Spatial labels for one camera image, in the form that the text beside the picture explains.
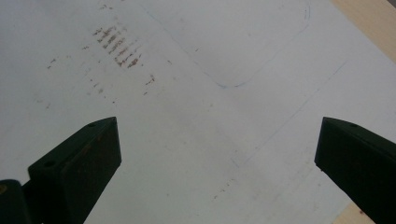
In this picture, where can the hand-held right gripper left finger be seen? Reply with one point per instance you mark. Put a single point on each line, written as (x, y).
(77, 168)

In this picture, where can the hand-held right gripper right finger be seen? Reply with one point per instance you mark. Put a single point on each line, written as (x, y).
(364, 168)

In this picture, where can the white paper sheet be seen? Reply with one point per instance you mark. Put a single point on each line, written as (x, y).
(202, 124)

